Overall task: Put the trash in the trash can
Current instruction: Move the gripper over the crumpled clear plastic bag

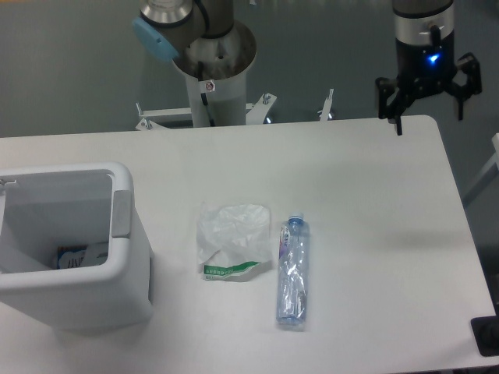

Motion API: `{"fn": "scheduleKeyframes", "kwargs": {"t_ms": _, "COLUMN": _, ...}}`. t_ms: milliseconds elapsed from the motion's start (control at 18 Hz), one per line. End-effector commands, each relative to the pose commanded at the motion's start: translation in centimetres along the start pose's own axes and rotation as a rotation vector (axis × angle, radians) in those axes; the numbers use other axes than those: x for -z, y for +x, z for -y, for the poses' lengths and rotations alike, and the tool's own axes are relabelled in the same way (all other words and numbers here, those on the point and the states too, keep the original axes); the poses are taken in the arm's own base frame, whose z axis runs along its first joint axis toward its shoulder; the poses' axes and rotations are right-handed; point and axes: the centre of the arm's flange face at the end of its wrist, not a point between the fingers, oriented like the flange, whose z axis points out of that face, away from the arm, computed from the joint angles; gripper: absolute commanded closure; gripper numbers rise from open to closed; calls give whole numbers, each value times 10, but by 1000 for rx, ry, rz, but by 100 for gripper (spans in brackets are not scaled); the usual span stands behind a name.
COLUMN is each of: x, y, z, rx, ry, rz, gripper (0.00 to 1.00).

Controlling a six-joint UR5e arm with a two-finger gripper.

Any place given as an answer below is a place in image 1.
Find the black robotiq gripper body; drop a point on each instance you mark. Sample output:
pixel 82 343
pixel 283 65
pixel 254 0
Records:
pixel 423 70

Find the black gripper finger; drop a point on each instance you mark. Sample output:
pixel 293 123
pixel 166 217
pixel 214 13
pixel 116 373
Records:
pixel 469 66
pixel 392 101

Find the clear plastic water bottle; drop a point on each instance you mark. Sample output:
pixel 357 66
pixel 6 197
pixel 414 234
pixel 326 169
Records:
pixel 293 273

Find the white green paper bag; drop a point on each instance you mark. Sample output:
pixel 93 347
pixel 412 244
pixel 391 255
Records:
pixel 233 242

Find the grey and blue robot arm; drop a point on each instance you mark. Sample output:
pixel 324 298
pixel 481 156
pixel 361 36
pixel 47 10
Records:
pixel 167 28

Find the white plastic trash can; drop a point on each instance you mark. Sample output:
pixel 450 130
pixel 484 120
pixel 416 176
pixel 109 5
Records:
pixel 51 206

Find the black clamp at table edge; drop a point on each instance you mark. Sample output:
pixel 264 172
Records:
pixel 485 331

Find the blue white package in bin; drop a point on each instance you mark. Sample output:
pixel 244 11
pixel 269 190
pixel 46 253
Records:
pixel 82 256

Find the white frame at right edge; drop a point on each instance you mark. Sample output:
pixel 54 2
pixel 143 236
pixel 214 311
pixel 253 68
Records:
pixel 487 173

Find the white pedestal base frame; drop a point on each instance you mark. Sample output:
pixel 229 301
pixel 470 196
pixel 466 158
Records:
pixel 256 114

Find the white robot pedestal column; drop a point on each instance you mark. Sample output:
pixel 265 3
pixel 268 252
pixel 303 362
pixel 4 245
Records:
pixel 215 71

